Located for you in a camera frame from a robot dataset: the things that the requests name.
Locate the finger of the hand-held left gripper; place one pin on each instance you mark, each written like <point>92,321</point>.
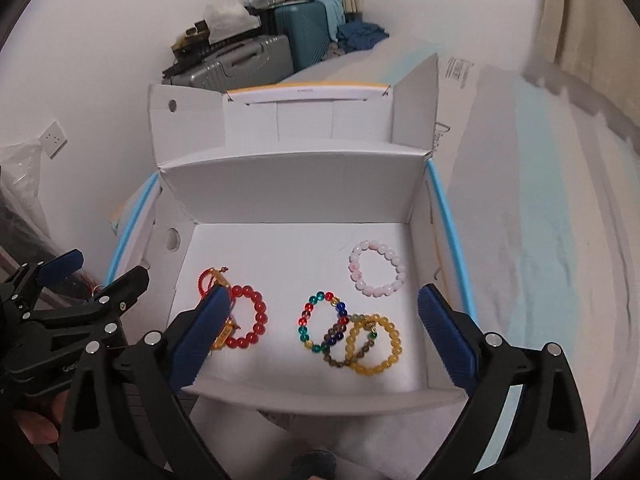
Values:
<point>127,287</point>
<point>60,266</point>

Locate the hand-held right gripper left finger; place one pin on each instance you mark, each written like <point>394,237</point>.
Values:
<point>197,340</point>

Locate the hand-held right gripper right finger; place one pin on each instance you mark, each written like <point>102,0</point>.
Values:
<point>450,340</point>

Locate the white and blue cardboard box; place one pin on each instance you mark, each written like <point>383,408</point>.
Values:
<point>300,185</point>

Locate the person's left hand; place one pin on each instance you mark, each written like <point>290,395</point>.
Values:
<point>35,425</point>

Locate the clear plastic bag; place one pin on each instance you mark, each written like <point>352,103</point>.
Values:
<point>22,195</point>

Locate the striped bed sheet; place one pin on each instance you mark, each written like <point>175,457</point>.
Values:
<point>525,260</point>

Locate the grey suitcase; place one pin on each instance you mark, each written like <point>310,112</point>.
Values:
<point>240,62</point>

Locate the black and gold box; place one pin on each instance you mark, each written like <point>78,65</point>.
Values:
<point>190,40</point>

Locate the white plastic bag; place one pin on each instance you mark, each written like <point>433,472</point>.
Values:
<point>230,20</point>

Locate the teal suitcase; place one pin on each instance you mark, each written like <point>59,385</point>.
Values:
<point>305,35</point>

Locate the dark blue cloth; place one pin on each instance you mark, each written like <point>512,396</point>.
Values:
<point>362,37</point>

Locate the white wall socket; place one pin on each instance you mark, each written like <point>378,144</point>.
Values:
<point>52,138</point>

